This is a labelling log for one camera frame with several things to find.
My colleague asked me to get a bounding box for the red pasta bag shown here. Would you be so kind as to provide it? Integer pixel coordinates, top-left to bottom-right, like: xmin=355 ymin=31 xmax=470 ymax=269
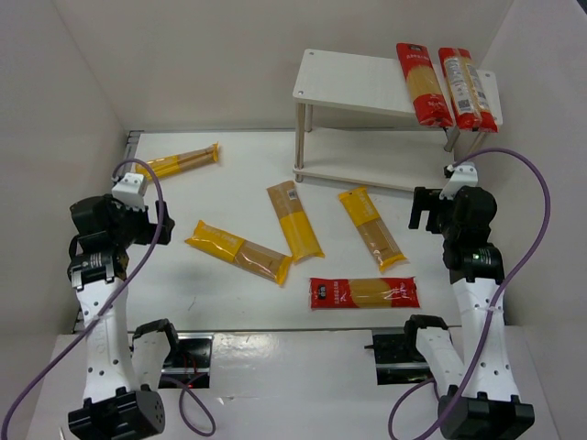
xmin=438 ymin=47 xmax=498 ymax=133
xmin=309 ymin=277 xmax=420 ymax=310
xmin=396 ymin=42 xmax=453 ymax=127

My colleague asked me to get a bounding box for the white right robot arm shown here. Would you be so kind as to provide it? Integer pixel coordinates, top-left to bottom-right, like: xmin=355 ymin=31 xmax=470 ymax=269
xmin=404 ymin=186 xmax=535 ymax=439

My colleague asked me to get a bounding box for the red pasta bag front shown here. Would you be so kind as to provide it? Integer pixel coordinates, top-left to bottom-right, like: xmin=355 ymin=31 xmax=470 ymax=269
xmin=309 ymin=277 xmax=420 ymax=310

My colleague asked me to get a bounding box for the red pasta bag on shelf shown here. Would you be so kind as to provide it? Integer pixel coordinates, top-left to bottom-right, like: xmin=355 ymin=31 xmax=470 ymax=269
xmin=438 ymin=47 xmax=498 ymax=133

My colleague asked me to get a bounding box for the yellow pasta bag right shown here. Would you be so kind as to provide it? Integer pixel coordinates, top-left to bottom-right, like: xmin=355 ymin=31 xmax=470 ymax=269
xmin=338 ymin=187 xmax=406 ymax=273

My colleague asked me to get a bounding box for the yellow pasta bag left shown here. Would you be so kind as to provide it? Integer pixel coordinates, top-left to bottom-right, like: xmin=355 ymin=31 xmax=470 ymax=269
xmin=184 ymin=220 xmax=292 ymax=286

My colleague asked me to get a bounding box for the thin yellow pasta bag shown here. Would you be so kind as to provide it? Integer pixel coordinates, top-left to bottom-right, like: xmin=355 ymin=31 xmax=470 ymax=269
xmin=147 ymin=143 xmax=219 ymax=179

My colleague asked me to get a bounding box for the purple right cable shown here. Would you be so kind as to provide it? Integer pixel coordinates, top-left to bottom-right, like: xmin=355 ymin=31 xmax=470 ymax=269
xmin=387 ymin=148 xmax=552 ymax=440

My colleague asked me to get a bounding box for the yellow pasta bag centre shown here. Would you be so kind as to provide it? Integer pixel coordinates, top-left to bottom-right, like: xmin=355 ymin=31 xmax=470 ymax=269
xmin=267 ymin=181 xmax=325 ymax=263

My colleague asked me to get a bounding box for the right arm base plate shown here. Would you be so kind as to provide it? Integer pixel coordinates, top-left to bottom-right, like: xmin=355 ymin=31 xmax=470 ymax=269
xmin=364 ymin=329 xmax=432 ymax=386

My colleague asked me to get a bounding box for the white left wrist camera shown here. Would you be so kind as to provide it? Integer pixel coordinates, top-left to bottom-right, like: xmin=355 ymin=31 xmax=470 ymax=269
xmin=111 ymin=172 xmax=148 ymax=211

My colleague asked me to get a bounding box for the white two-tier shelf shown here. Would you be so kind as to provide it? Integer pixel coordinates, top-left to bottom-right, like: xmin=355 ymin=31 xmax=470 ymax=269
xmin=293 ymin=49 xmax=487 ymax=192

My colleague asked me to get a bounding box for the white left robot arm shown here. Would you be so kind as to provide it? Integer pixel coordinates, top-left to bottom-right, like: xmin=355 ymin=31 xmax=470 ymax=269
xmin=68 ymin=191 xmax=178 ymax=439

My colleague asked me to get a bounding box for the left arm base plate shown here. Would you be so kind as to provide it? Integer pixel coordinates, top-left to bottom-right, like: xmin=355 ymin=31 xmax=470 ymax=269
xmin=161 ymin=332 xmax=214 ymax=389

